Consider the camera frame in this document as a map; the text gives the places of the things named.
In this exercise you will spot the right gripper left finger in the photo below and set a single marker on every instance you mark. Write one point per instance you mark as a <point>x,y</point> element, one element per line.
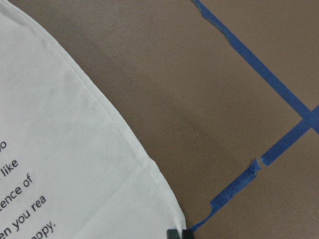
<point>172,234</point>

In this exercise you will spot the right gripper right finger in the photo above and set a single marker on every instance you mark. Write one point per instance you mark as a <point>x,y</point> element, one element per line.
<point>187,234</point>

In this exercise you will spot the white long-sleeve printed shirt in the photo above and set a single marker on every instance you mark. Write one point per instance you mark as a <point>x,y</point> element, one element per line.
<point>70,166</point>

